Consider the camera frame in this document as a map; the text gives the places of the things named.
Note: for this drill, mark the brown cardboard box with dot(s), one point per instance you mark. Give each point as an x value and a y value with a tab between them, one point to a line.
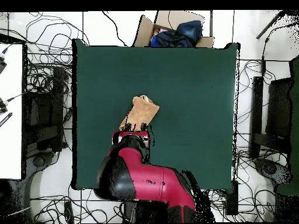
144	32

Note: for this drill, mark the blue denim garment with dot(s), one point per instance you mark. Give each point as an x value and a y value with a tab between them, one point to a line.
190	29

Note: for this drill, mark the small black device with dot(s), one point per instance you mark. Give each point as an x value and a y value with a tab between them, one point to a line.
2	107

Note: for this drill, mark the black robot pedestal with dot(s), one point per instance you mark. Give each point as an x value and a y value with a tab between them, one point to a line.
149	212

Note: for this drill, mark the black slotted strip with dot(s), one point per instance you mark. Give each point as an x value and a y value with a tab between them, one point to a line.
5	119

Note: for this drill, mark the white side table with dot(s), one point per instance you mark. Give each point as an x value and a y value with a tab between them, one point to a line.
11	140

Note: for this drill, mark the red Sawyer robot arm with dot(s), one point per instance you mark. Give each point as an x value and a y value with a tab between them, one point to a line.
149	179

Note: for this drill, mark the pink garment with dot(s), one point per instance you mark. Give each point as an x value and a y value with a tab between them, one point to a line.
161	30

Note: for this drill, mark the black monitor stand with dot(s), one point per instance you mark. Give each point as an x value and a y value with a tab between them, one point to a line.
279	109

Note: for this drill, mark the black wheeled base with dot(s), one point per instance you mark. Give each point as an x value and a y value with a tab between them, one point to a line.
271	170

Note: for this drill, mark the black rectangular box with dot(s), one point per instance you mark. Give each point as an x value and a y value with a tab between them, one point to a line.
231	200

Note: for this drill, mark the orange terry towel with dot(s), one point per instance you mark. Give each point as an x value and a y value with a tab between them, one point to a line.
142	112

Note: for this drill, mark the dark navy garment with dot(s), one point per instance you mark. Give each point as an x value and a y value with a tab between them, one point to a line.
170	40

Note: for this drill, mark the black power strip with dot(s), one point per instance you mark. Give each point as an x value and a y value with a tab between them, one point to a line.
69	212

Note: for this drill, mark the dark green table cloth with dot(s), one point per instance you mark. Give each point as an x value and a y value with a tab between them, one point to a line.
163	81

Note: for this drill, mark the black equipment stand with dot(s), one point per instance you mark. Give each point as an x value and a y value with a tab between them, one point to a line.
44	112

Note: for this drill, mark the black slanted bar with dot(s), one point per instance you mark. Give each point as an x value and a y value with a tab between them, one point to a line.
268	25

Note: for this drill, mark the grey round base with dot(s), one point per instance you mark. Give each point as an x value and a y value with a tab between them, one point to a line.
38	161

